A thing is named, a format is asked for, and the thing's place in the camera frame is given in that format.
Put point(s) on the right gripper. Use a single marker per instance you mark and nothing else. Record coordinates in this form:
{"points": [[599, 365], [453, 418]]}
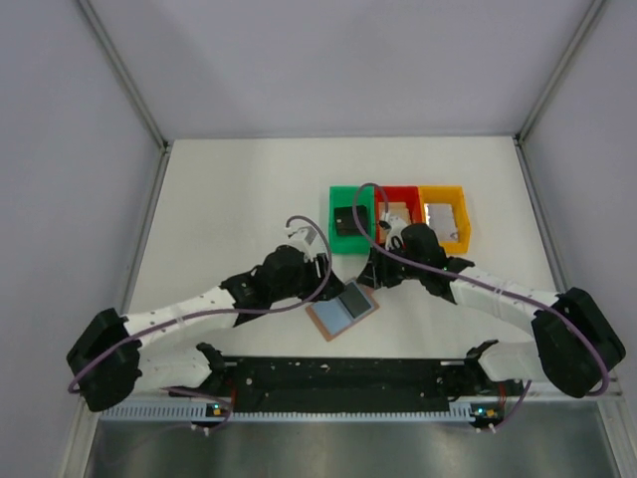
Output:
{"points": [[377, 275]]}

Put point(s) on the black cards stack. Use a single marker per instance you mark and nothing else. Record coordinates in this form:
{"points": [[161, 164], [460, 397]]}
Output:
{"points": [[345, 219]]}

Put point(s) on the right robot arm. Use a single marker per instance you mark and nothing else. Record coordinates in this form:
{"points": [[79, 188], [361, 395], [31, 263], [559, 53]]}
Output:
{"points": [[571, 344]]}

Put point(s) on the brown leather card holder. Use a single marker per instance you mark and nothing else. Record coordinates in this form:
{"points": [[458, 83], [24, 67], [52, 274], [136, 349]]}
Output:
{"points": [[332, 319]]}

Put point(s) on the green plastic bin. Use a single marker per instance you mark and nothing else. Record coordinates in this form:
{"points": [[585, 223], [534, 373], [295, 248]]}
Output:
{"points": [[343, 195]]}

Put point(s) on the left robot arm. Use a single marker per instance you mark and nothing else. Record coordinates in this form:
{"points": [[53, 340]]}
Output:
{"points": [[170, 348]]}

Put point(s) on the silver cards stack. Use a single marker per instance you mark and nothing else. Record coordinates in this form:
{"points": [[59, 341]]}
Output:
{"points": [[440, 218]]}

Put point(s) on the yellow plastic bin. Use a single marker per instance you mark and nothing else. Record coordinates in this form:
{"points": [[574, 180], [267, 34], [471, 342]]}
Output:
{"points": [[454, 195]]}

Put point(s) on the gold cards stack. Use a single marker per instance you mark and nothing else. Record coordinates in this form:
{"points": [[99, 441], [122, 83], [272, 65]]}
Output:
{"points": [[401, 210]]}

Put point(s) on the black credit card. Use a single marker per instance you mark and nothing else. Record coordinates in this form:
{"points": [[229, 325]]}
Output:
{"points": [[354, 301]]}

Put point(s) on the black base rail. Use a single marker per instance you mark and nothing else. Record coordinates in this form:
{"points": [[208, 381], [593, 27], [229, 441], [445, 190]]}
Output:
{"points": [[339, 385]]}

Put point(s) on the red plastic bin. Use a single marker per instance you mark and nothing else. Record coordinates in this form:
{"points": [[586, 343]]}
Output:
{"points": [[408, 194]]}

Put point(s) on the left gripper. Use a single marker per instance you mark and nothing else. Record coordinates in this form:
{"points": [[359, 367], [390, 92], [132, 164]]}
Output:
{"points": [[317, 283]]}

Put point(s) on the grey cable duct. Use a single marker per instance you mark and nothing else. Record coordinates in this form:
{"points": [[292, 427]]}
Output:
{"points": [[159, 411]]}

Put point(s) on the aluminium frame profile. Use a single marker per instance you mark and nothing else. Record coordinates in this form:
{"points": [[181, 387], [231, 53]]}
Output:
{"points": [[121, 72]]}

